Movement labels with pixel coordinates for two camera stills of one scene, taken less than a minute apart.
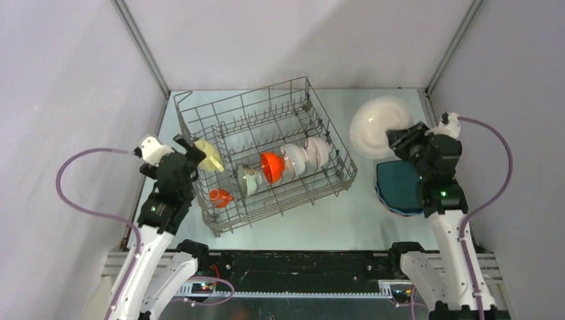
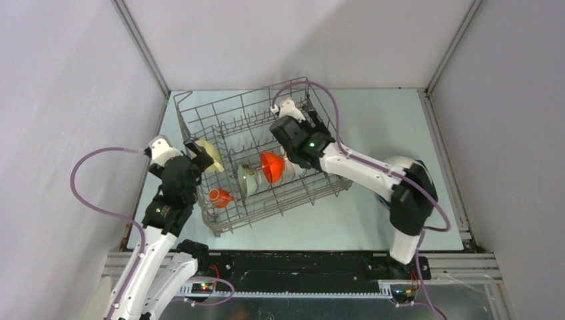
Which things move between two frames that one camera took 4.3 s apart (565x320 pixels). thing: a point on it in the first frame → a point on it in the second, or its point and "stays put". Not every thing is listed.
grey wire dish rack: [266, 151] stays put
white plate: [372, 119] → [400, 161]
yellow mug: [212, 161] stays put
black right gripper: [403, 138] → [319, 128]
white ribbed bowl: [296, 159] stays put
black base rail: [300, 273] stays put
